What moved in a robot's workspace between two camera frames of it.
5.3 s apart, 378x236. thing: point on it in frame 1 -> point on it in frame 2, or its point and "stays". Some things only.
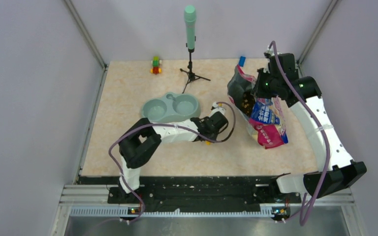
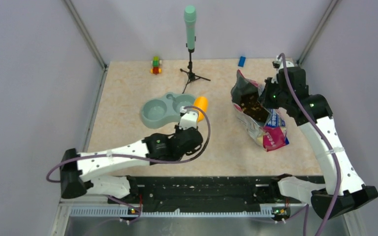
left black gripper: [214, 136] -> [178, 130]
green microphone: [190, 15] stays
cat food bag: [263, 117] stays
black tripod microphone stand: [191, 75] stays
